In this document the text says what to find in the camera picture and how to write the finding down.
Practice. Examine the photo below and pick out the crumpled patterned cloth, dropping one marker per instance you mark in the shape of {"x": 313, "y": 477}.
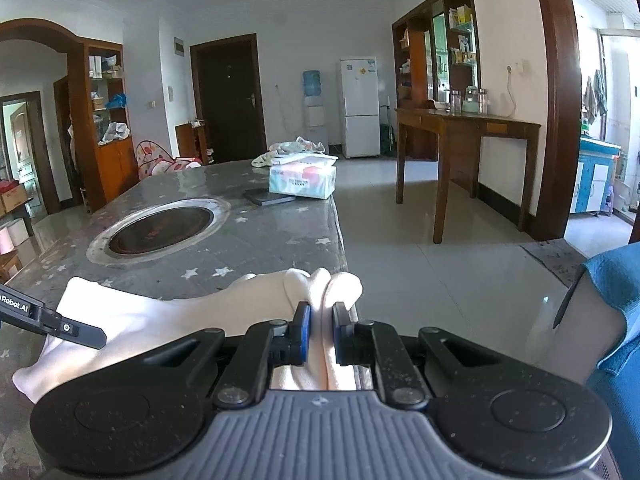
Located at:
{"x": 288, "y": 150}

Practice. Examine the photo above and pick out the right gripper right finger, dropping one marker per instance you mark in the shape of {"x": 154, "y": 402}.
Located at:
{"x": 391, "y": 358}

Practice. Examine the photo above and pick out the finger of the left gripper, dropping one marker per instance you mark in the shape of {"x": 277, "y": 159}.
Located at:
{"x": 60, "y": 327}

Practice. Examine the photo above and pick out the wooden console table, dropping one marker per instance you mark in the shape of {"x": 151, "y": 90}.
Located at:
{"x": 459, "y": 140}

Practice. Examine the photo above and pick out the tissue pack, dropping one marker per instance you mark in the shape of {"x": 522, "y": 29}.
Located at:
{"x": 311, "y": 176}

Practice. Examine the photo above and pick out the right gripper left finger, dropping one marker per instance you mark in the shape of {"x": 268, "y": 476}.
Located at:
{"x": 246, "y": 362}

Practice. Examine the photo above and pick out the round black induction cooktop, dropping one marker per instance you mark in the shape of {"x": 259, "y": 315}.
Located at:
{"x": 158, "y": 231}

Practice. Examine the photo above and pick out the grey quilted star tablecloth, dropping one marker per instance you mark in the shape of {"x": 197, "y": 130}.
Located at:
{"x": 176, "y": 253}

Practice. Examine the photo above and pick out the white refrigerator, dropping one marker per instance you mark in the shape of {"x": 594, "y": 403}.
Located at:
{"x": 360, "y": 107}

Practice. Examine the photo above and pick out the black notebook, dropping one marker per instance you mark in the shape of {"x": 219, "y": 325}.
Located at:
{"x": 262, "y": 197}

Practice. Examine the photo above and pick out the cream white cloth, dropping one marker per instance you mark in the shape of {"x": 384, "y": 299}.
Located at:
{"x": 136, "y": 324}

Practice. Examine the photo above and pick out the dark wooden door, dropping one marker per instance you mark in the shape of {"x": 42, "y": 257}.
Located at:
{"x": 228, "y": 97}

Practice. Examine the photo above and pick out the red white play tent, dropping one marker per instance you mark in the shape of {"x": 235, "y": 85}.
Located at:
{"x": 153, "y": 160}

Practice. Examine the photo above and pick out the blue covered chair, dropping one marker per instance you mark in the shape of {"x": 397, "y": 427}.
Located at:
{"x": 595, "y": 342}

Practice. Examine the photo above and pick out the wooden shelf cabinet left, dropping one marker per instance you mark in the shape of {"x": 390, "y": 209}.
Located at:
{"x": 93, "y": 123}

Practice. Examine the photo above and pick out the blue white cabinet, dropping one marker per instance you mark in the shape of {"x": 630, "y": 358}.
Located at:
{"x": 594, "y": 176}

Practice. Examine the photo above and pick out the wooden display cabinet right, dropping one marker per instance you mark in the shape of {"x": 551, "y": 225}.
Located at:
{"x": 436, "y": 50}

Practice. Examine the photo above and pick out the water dispenser with blue bottle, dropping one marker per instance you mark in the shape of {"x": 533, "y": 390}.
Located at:
{"x": 313, "y": 108}

